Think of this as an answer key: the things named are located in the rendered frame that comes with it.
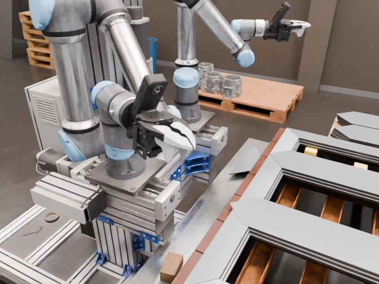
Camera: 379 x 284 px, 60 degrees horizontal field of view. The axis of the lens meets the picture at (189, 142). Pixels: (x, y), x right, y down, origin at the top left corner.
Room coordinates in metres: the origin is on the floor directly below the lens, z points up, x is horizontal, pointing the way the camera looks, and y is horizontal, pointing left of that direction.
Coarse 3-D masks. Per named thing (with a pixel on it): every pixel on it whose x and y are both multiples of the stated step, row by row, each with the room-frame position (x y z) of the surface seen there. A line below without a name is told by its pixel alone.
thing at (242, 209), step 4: (244, 200) 1.07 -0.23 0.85; (248, 200) 1.07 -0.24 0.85; (252, 200) 1.07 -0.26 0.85; (256, 200) 1.07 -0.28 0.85; (240, 204) 1.04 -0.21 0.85; (244, 204) 1.04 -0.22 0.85; (248, 204) 1.04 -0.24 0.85; (252, 204) 1.04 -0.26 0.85; (236, 208) 1.01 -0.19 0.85; (240, 208) 1.01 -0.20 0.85; (244, 208) 1.01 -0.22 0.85; (248, 208) 1.01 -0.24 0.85; (236, 212) 0.99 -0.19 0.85; (240, 212) 0.99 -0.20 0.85; (244, 212) 0.99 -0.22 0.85; (248, 212) 0.99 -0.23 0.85; (240, 216) 0.97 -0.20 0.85; (244, 216) 0.97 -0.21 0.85; (240, 220) 0.95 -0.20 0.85; (244, 220) 0.95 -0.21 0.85
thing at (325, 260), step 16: (304, 144) 1.57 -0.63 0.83; (320, 144) 1.54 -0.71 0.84; (368, 160) 1.41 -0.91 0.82; (288, 176) 1.28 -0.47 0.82; (304, 176) 1.25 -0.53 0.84; (272, 192) 1.15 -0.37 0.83; (352, 192) 1.14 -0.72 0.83; (368, 192) 1.12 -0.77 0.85; (272, 240) 0.87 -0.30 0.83; (304, 256) 0.80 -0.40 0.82; (320, 256) 0.79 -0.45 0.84; (224, 272) 0.72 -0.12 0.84; (352, 272) 0.73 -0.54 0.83; (368, 272) 0.72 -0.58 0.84
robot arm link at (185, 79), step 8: (176, 72) 1.47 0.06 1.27; (184, 72) 1.47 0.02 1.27; (192, 72) 1.47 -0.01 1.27; (176, 80) 1.44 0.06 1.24; (184, 80) 1.42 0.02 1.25; (192, 80) 1.43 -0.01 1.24; (176, 88) 1.44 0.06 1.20; (184, 88) 1.42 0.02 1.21; (192, 88) 1.43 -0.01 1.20; (176, 96) 1.44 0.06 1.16; (184, 96) 1.42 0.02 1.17; (192, 96) 1.43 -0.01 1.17
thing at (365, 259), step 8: (368, 240) 0.85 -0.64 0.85; (376, 240) 0.85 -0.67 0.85; (360, 248) 0.81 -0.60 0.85; (368, 248) 0.81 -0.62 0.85; (376, 248) 0.81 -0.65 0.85; (360, 256) 0.78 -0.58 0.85; (368, 256) 0.78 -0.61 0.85; (376, 256) 0.78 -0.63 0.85; (360, 264) 0.74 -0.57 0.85; (368, 264) 0.74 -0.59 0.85; (376, 264) 0.74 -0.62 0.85; (376, 272) 0.71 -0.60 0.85
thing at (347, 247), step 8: (344, 232) 0.89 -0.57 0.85; (352, 232) 0.89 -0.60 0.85; (360, 232) 0.89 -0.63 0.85; (336, 240) 0.85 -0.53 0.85; (344, 240) 0.85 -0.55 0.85; (352, 240) 0.85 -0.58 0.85; (360, 240) 0.85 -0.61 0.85; (336, 248) 0.81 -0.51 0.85; (344, 248) 0.81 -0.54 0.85; (352, 248) 0.81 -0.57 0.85; (336, 256) 0.78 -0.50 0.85; (344, 256) 0.78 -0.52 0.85; (352, 256) 0.78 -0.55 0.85; (352, 264) 0.74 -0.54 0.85
